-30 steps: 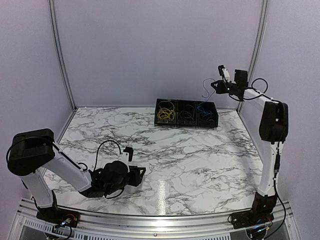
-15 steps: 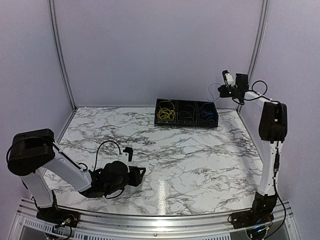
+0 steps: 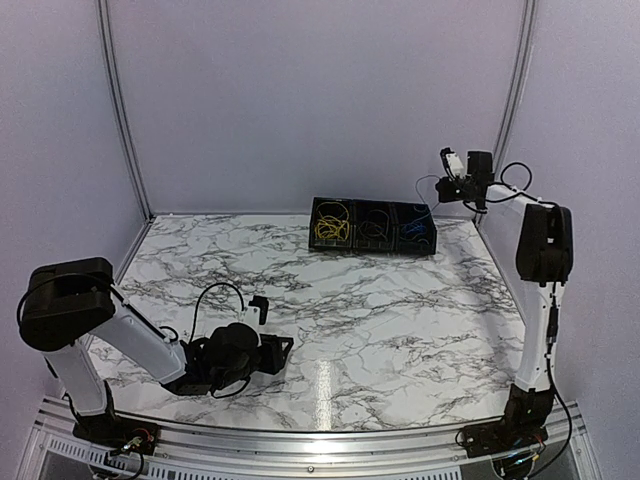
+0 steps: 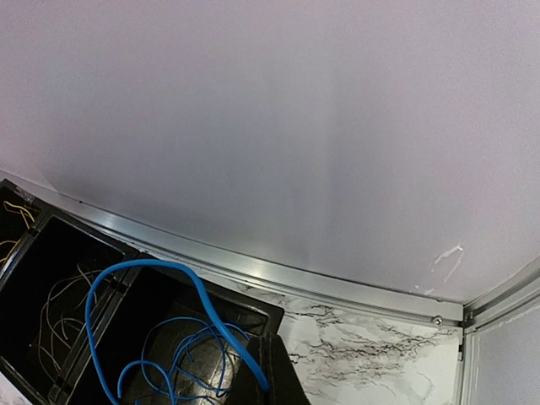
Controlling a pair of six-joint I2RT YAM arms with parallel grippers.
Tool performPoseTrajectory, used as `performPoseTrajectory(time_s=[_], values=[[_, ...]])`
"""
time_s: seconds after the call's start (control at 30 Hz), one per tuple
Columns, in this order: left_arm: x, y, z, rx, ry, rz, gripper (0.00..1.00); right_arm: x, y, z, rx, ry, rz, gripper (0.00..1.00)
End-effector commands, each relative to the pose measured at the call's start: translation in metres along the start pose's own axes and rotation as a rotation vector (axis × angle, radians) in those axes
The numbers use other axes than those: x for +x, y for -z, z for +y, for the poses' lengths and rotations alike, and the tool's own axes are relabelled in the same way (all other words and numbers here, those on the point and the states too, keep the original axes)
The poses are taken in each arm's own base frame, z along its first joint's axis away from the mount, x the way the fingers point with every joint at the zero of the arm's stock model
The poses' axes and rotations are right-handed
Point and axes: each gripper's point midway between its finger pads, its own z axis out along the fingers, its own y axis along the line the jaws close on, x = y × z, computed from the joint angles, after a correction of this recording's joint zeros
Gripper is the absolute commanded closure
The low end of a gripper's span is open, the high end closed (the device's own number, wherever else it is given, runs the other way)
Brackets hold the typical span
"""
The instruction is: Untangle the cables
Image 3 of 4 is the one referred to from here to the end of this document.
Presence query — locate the dark grey wire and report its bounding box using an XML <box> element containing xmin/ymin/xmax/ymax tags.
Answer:
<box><xmin>357</xmin><ymin>207</ymin><xmax>391</xmax><ymax>244</ymax></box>
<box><xmin>357</xmin><ymin>219</ymin><xmax>389</xmax><ymax>244</ymax></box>

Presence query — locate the yellow wire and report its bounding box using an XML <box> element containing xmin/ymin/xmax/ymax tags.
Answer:
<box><xmin>313</xmin><ymin>200</ymin><xmax>351</xmax><ymax>244</ymax></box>

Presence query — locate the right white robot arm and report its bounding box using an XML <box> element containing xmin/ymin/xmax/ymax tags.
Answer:
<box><xmin>436</xmin><ymin>147</ymin><xmax>574</xmax><ymax>448</ymax></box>

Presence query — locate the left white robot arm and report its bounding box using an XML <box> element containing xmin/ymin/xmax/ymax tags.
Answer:
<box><xmin>16</xmin><ymin>257</ymin><xmax>294</xmax><ymax>445</ymax></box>

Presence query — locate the black compartment tray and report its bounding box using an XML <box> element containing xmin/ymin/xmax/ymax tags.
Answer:
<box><xmin>308</xmin><ymin>197</ymin><xmax>437</xmax><ymax>257</ymax></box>

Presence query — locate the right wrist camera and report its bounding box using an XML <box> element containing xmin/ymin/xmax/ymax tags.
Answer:
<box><xmin>440</xmin><ymin>147</ymin><xmax>467</xmax><ymax>179</ymax></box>

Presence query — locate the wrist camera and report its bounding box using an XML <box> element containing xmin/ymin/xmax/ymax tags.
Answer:
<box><xmin>241</xmin><ymin>295</ymin><xmax>269</xmax><ymax>332</ymax></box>
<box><xmin>440</xmin><ymin>147</ymin><xmax>467</xmax><ymax>179</ymax></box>

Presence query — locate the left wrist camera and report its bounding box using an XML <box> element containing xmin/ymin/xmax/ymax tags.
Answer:
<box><xmin>241</xmin><ymin>295</ymin><xmax>269</xmax><ymax>332</ymax></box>

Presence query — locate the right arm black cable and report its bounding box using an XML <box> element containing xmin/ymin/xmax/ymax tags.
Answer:
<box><xmin>464</xmin><ymin>162</ymin><xmax>574</xmax><ymax>451</ymax></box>

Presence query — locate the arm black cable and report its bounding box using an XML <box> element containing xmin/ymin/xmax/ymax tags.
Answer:
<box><xmin>189</xmin><ymin>282</ymin><xmax>254</xmax><ymax>400</ymax></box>
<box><xmin>464</xmin><ymin>162</ymin><xmax>574</xmax><ymax>451</ymax></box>

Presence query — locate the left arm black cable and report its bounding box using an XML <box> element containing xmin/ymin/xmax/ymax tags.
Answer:
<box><xmin>189</xmin><ymin>282</ymin><xmax>254</xmax><ymax>400</ymax></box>

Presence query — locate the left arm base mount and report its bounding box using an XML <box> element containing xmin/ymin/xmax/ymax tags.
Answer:
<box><xmin>67</xmin><ymin>382</ymin><xmax>160</xmax><ymax>455</ymax></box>

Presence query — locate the right aluminium frame post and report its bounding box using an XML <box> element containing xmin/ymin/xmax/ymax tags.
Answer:
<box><xmin>474</xmin><ymin>0</ymin><xmax>539</xmax><ymax>226</ymax></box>

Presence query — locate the aluminium frame post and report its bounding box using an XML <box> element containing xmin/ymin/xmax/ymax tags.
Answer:
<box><xmin>95</xmin><ymin>0</ymin><xmax>154</xmax><ymax>223</ymax></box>
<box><xmin>474</xmin><ymin>0</ymin><xmax>539</xmax><ymax>226</ymax></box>

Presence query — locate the aluminium front rail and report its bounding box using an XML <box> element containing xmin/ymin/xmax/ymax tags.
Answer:
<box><xmin>29</xmin><ymin>394</ymin><xmax>589</xmax><ymax>480</ymax></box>

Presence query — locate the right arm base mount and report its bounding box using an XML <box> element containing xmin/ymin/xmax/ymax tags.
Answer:
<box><xmin>456</xmin><ymin>385</ymin><xmax>554</xmax><ymax>458</ymax></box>

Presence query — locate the left aluminium frame post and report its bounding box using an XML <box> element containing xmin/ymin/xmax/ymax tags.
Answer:
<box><xmin>95</xmin><ymin>0</ymin><xmax>154</xmax><ymax>223</ymax></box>

